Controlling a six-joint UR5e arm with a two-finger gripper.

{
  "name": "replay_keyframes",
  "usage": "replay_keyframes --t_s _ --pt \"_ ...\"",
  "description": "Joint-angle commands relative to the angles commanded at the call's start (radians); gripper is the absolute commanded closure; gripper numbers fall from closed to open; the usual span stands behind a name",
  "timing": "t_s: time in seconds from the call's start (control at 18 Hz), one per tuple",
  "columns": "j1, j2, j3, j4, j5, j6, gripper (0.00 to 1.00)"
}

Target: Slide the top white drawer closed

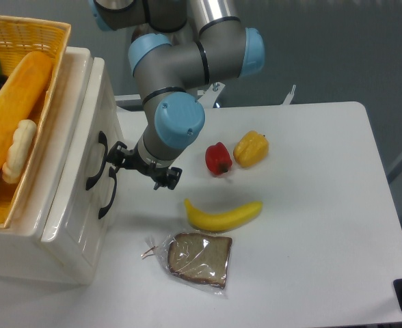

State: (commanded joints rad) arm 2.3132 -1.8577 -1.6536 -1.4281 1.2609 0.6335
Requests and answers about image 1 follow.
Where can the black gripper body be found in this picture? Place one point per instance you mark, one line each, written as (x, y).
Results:
(143, 161)

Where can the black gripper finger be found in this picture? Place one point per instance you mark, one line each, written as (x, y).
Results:
(167, 177)
(118, 156)

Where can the white drawer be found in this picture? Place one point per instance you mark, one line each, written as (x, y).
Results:
(95, 235)
(98, 101)

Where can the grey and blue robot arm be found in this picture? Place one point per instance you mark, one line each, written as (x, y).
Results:
(190, 44)

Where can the white drawer cabinet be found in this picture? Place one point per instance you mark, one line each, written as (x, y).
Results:
(22, 253)

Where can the red bell pepper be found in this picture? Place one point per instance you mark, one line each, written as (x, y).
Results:
(217, 159)

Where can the yellow banana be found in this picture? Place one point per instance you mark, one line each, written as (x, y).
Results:
(225, 221)

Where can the bread slice in plastic bag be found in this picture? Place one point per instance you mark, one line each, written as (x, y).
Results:
(196, 259)

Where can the yellow bell pepper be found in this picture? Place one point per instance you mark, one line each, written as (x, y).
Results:
(251, 149)

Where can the pale twisted bread roll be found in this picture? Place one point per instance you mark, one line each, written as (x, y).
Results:
(18, 151)

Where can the orange baguette loaf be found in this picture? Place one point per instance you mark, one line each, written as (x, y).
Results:
(20, 94)

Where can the yellow wicker basket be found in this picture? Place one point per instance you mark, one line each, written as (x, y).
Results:
(18, 37)

